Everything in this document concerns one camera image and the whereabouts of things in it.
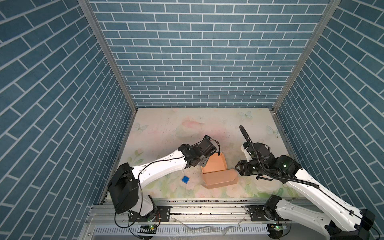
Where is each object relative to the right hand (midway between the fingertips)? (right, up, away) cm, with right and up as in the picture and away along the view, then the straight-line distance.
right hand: (236, 166), depth 72 cm
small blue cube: (-27, -11, +11) cm, 31 cm away
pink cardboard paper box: (-9, -8, +12) cm, 17 cm away
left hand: (-17, +3, +9) cm, 19 cm away
